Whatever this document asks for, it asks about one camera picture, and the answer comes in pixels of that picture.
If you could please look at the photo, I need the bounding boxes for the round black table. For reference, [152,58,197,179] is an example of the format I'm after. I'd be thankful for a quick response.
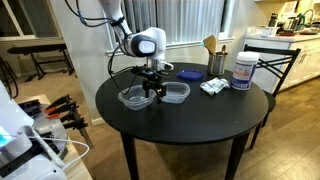
[95,62,270,180]

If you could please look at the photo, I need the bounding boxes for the green kitchen appliance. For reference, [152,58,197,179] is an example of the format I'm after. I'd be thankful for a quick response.
[295,9,316,32]

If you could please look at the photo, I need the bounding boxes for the black folding bench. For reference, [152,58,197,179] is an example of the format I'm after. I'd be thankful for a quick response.
[6,43,76,81]

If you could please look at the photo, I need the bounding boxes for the white vertical window blinds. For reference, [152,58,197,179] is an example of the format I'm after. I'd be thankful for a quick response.
[109,0,228,48]

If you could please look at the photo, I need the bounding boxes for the checkered dish cloth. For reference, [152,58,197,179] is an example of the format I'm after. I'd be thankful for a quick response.
[199,77,232,97]

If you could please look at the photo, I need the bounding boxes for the blue plastic lid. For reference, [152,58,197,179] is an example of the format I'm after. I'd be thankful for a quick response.
[176,68,205,82]

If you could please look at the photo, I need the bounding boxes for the black metal chair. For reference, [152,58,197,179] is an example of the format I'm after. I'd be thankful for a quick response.
[243,44,302,150]

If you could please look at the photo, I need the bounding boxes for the white wipes canister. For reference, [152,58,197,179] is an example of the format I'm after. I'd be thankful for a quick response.
[230,51,260,91]

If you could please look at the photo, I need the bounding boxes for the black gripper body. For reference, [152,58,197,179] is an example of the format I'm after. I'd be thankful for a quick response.
[131,65,167,88]

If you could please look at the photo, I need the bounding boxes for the steel utensil cup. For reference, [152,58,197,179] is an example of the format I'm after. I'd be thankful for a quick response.
[207,51,229,77]

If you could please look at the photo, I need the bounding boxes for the white drawer cabinet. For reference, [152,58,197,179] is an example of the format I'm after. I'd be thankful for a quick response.
[283,39,320,89]

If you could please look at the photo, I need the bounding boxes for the white window sill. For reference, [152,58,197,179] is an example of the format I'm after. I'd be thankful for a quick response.
[105,36,236,57]

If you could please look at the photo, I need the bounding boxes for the wooden spatula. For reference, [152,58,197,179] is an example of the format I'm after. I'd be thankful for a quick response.
[202,34,218,57]

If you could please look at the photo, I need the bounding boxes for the clear plastic bowl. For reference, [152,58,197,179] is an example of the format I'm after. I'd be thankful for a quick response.
[159,81,191,105]
[117,84,158,112]

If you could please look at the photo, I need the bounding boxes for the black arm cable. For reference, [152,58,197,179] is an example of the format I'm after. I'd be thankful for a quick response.
[64,0,148,96]

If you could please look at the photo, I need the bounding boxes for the white cable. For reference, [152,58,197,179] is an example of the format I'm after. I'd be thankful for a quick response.
[28,135,91,172]

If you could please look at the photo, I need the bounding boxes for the dark blue box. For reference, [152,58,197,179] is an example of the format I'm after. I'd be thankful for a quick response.
[18,99,42,118]

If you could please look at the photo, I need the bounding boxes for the black coffee maker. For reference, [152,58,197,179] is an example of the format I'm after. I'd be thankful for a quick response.
[268,12,280,28]

